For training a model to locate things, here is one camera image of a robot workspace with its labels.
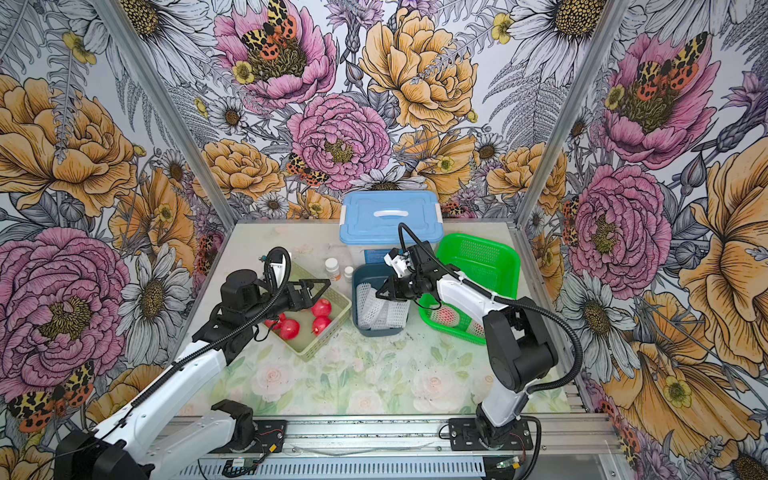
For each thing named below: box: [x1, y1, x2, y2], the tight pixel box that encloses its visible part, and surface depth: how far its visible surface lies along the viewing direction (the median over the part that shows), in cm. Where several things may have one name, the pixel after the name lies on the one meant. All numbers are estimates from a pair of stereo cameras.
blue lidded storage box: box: [339, 190, 445, 266], surface depth 102 cm
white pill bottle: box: [324, 257, 341, 282], surface depth 101 cm
